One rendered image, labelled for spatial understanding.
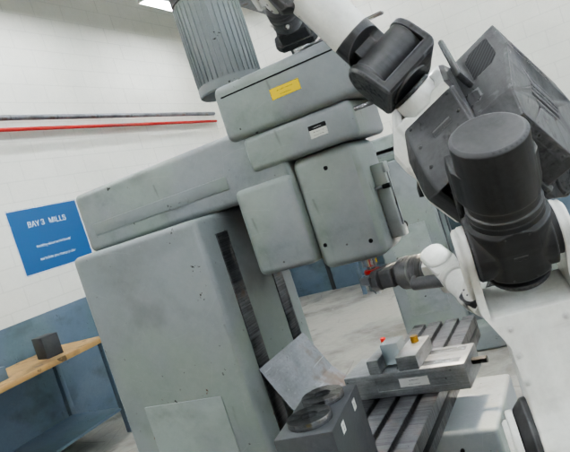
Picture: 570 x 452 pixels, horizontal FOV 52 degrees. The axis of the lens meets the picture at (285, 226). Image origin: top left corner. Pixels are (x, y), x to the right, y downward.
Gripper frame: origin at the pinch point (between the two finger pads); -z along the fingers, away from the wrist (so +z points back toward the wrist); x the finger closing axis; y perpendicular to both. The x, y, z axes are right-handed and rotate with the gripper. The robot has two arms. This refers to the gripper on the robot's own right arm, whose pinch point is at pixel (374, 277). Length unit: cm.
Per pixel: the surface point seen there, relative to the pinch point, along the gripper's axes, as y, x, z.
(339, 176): -30.5, 8.3, 6.9
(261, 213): -27.5, 19.4, -15.7
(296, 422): 12, 60, 24
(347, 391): 13, 44, 23
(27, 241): -73, -67, -477
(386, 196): -21.2, -2.2, 11.4
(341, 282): 107, -490, -514
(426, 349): 22.7, -2.0, 8.2
